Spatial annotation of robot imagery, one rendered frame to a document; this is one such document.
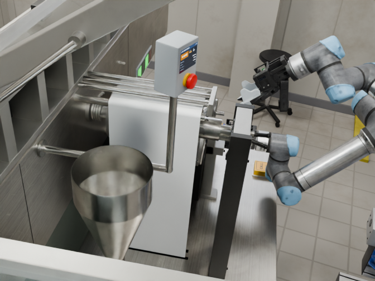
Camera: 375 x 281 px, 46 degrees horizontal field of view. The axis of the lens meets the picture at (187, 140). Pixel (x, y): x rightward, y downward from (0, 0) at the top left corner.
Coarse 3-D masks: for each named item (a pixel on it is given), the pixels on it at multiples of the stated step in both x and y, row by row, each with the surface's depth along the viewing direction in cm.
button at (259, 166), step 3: (255, 162) 181; (258, 162) 181; (261, 162) 181; (264, 162) 182; (255, 165) 180; (258, 165) 180; (261, 165) 180; (264, 165) 180; (255, 168) 178; (258, 168) 178; (261, 168) 178; (264, 168) 178; (255, 171) 177; (258, 171) 177; (261, 171) 177; (264, 171) 177; (255, 174) 178; (258, 174) 178; (261, 174) 177; (264, 174) 177
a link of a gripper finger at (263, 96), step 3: (261, 93) 142; (264, 93) 140; (267, 93) 140; (270, 93) 139; (258, 96) 141; (261, 96) 140; (264, 96) 140; (267, 96) 140; (252, 99) 142; (255, 99) 142; (258, 99) 141; (261, 99) 141; (264, 99) 140; (252, 102) 142; (255, 102) 142; (258, 102) 141
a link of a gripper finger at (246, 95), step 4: (244, 92) 142; (248, 92) 142; (252, 92) 142; (256, 92) 142; (244, 96) 143; (248, 96) 143; (252, 96) 143; (256, 96) 142; (244, 100) 144; (248, 100) 143; (248, 104) 143
